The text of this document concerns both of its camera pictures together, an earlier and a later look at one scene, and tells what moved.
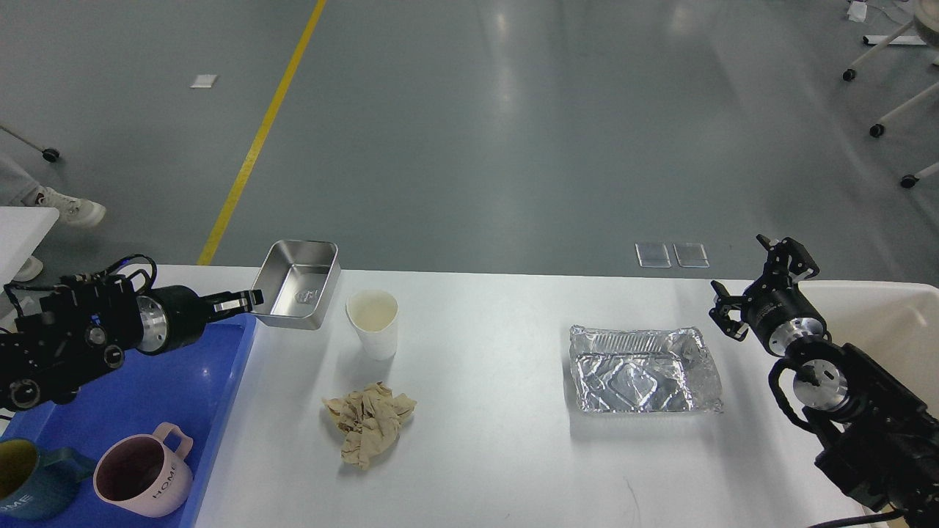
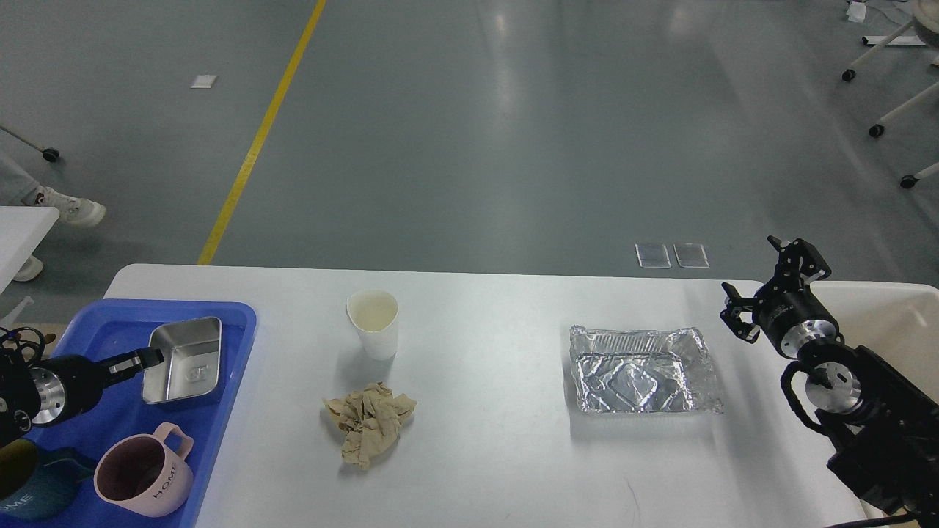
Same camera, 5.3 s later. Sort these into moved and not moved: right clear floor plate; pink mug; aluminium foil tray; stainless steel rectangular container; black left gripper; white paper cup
Moved: black left gripper; stainless steel rectangular container
Not moved: right clear floor plate; aluminium foil tray; pink mug; white paper cup
